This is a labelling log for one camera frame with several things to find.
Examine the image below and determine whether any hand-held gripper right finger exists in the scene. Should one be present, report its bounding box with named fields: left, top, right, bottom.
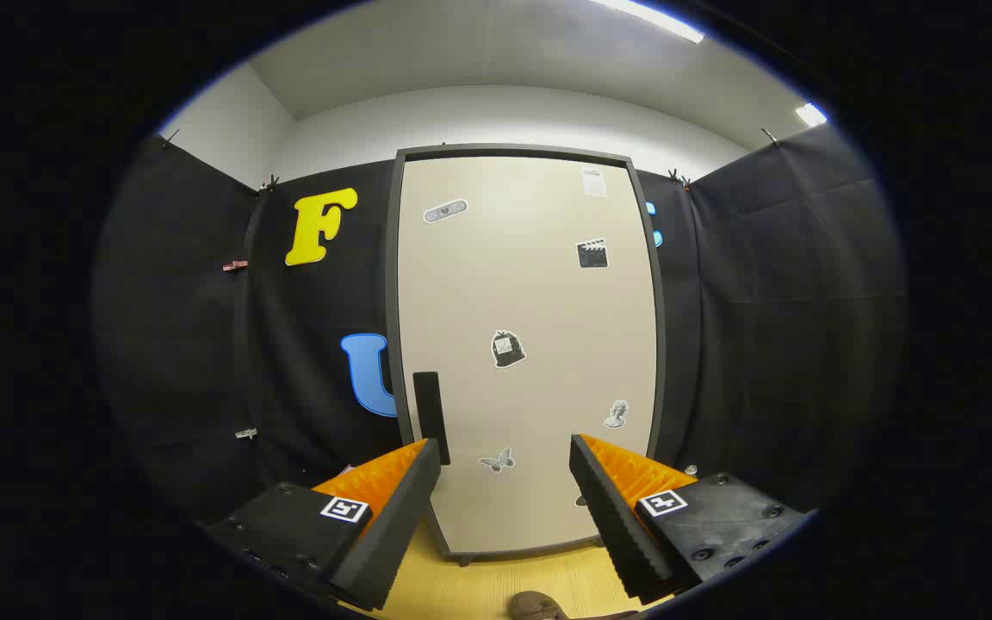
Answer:
left=569, top=433, right=811, bottom=604

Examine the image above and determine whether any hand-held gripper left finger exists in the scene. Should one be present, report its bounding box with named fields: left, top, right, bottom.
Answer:
left=203, top=437, right=443, bottom=612

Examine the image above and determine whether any brown fuzzy shoe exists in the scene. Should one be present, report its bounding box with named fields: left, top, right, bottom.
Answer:
left=509, top=591, right=567, bottom=620

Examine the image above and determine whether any black door handle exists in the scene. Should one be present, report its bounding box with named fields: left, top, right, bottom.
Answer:
left=412, top=371, right=451, bottom=467

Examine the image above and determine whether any grey shoe cabinet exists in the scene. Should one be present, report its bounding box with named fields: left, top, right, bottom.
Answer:
left=386, top=144, right=667, bottom=567

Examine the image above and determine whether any black backdrop cloth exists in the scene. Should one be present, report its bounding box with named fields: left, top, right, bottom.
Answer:
left=91, top=121, right=906, bottom=528

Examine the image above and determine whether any long ceiling light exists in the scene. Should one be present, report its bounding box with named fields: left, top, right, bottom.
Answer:
left=591, top=0, right=705, bottom=44

